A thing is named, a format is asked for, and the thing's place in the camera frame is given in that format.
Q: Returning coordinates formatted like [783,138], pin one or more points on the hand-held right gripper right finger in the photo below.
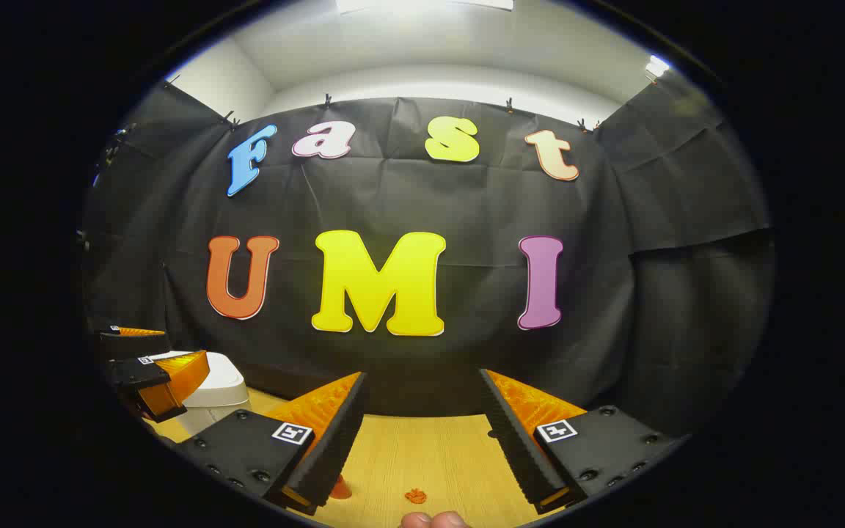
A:
[514,440]

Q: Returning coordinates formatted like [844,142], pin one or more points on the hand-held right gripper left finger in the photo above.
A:
[331,440]

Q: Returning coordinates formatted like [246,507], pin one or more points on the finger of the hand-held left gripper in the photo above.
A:
[133,346]
[133,372]

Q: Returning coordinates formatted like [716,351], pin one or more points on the red pop can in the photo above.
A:
[340,490]

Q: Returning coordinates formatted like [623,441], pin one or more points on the white desktop garbage bin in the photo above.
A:
[224,385]

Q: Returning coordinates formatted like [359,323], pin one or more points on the orange paper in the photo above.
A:
[415,496]

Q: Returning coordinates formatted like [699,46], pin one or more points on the wooden desktop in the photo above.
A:
[430,455]

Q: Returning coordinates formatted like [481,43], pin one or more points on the black backdrop cloth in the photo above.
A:
[393,198]

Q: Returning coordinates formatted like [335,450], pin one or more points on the ceiling light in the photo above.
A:
[422,4]

